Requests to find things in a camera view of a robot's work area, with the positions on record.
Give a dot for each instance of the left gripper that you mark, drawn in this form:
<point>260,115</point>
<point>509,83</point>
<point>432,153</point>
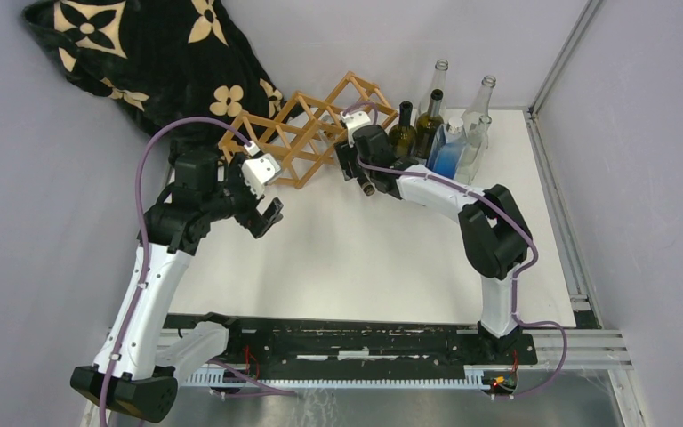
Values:
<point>236,175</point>

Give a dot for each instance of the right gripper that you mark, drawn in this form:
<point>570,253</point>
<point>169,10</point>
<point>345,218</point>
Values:
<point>346,157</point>

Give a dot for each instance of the dark wine bottle red label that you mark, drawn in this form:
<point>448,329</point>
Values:
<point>402,133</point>

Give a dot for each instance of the dark green wine bottle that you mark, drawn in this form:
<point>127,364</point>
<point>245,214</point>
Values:
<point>427,125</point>

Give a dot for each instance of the blue glass bottle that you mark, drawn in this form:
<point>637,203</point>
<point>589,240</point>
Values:
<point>448,144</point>

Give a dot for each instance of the small clear bottle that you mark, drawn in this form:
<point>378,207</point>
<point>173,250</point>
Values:
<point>472,155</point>

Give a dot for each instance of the clear bottle with black label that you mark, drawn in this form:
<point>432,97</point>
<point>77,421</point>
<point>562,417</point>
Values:
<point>438,82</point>

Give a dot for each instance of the tall clear glass bottle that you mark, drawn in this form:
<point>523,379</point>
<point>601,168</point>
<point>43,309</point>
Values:
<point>480,104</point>

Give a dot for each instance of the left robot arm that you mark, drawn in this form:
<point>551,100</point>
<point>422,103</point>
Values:
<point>130,375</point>

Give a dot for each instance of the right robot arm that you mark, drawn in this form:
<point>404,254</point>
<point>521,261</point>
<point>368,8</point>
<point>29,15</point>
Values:
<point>496,238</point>

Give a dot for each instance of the wooden wine rack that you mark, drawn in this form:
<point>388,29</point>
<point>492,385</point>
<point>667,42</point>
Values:
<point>302,134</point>

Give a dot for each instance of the black floral blanket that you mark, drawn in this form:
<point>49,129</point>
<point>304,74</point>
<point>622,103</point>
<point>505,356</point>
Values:
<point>159,61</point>

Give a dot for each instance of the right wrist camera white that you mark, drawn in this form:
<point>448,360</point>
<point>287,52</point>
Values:
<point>353,121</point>

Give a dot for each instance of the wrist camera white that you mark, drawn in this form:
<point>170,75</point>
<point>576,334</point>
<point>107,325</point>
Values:
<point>260,172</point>
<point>353,121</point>

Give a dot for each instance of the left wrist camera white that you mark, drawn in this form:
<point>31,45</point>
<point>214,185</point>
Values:
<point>260,172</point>

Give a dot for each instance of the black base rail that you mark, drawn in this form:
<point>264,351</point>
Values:
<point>310,349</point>

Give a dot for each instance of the white cable duct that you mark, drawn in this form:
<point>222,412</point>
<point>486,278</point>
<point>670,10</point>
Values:
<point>217,377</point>

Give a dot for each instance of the aluminium frame profile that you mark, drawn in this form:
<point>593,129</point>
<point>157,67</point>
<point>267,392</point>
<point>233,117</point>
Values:
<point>537,116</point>

